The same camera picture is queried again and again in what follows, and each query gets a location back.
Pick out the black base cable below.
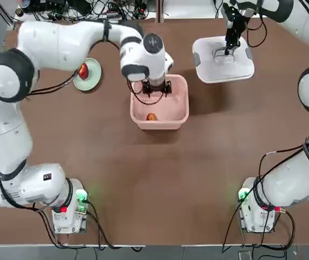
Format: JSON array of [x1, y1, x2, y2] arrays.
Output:
[[221, 189, 297, 254], [85, 199, 146, 250]]

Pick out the aluminium frame post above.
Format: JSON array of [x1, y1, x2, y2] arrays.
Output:
[[155, 0, 164, 22]]

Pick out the pale green plate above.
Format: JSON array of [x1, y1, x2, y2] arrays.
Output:
[[73, 57, 102, 92]]

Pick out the pale pink storage box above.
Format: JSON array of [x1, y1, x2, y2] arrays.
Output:
[[130, 74, 190, 131]]

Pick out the white box lid grey latches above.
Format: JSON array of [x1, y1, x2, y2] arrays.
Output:
[[192, 36, 255, 84]]

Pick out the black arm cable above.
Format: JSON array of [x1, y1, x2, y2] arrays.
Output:
[[27, 21, 121, 102], [253, 119, 309, 190]]

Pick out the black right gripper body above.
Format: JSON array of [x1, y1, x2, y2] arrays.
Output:
[[226, 16, 247, 43]]

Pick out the black desk device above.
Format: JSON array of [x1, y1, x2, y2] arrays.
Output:
[[21, 0, 66, 14]]

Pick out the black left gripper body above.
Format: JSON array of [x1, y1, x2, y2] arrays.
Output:
[[149, 83, 167, 93]]

